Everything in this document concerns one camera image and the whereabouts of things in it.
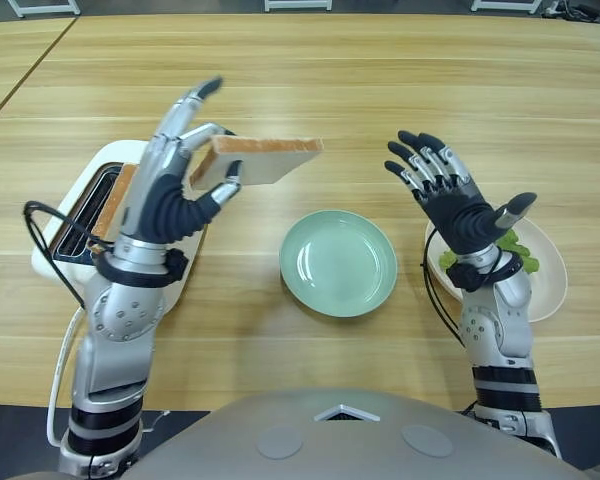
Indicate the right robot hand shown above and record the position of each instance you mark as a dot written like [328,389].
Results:
[455,207]

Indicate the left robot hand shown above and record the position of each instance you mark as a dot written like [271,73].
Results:
[155,200]

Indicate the bread slice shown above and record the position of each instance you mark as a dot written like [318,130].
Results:
[270,160]
[115,200]

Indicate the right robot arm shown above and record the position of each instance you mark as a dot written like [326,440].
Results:
[505,350]

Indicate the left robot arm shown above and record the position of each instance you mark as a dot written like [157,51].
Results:
[115,345]

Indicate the cream toaster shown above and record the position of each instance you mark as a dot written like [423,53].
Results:
[110,155]

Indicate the green lettuce leaf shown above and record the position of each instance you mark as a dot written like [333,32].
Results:
[526,258]

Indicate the cream plate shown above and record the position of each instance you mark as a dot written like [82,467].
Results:
[550,280]

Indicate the green plate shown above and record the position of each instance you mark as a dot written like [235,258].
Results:
[337,262]

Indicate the robot body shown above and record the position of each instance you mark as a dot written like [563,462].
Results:
[350,450]

